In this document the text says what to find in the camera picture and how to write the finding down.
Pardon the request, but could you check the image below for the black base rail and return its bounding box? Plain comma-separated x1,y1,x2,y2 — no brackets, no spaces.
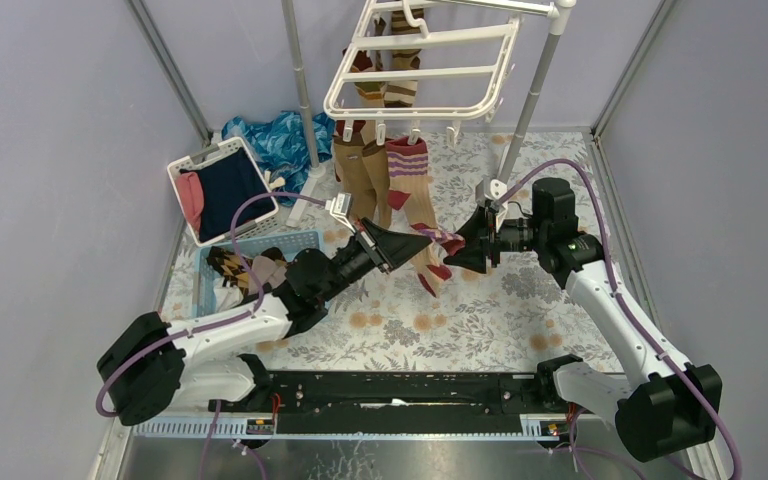
208,370,573,435

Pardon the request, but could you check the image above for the blue laundry basket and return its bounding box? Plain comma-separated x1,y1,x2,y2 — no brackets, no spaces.
191,229,323,317

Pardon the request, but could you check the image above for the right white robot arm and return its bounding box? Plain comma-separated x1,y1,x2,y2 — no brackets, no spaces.
444,178,722,462

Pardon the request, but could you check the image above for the purple cable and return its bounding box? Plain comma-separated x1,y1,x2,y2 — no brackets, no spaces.
95,192,330,480
496,157,744,480

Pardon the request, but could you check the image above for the white sock hanger frame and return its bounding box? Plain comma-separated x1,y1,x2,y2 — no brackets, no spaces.
323,1,523,124

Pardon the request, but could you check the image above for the brown patterned hanging sock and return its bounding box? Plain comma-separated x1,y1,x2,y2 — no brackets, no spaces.
383,10,421,108

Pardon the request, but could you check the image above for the silver drying rack stand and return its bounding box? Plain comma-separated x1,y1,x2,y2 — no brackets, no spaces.
280,0,579,200

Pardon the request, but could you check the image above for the pink cloth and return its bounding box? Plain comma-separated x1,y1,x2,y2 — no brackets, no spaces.
175,171,205,234

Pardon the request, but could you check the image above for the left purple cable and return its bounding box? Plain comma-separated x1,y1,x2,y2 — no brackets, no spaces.
95,192,330,480

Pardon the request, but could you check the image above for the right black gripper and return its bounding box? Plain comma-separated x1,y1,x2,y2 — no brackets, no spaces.
443,203,547,274

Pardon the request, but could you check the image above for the tan ribbed sock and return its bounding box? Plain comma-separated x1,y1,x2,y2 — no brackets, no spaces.
332,120,377,220

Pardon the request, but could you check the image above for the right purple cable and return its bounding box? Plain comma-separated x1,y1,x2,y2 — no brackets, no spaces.
496,157,744,480

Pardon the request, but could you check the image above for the red striped sock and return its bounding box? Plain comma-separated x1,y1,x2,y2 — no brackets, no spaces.
385,137,438,229
411,223,465,298

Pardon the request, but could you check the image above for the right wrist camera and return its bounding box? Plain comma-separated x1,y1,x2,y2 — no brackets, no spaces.
475,177,508,213

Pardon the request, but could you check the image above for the blue patterned cloth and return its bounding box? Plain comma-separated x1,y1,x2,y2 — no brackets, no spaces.
221,111,336,198

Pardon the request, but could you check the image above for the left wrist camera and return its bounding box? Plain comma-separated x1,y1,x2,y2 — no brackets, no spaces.
325,192,355,233

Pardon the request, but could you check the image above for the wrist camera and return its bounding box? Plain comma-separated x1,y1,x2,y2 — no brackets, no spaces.
475,177,508,213
325,192,355,233

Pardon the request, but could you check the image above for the dark navy cloth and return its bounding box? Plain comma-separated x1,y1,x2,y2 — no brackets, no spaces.
180,150,266,243

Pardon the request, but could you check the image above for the white laundry basket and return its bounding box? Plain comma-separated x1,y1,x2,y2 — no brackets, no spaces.
166,136,279,247

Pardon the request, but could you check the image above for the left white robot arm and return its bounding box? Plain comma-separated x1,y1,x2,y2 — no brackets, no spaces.
96,219,431,426

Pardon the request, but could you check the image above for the striped green tan sock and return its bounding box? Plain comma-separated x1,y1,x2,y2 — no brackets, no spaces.
342,15,392,110

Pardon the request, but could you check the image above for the pile of socks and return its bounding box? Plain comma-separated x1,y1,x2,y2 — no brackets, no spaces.
206,247,288,311

